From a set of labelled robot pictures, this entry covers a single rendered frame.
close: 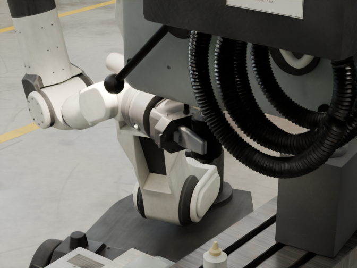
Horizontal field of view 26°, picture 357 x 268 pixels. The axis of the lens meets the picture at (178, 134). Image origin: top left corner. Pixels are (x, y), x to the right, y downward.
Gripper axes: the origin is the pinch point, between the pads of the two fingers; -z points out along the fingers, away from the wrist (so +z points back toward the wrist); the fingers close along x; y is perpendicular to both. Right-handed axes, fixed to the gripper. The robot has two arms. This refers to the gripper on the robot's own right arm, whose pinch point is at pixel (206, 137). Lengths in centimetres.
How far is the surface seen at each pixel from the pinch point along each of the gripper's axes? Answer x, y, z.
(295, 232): 24.4, 26.7, 3.5
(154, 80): -10.1, -11.5, -0.9
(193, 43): -21.9, -24.8, -25.2
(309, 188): 25.2, 17.1, 1.7
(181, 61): -8.8, -15.1, -5.4
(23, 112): 113, 126, 320
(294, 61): -17.5, -24.6, -35.2
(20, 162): 80, 125, 255
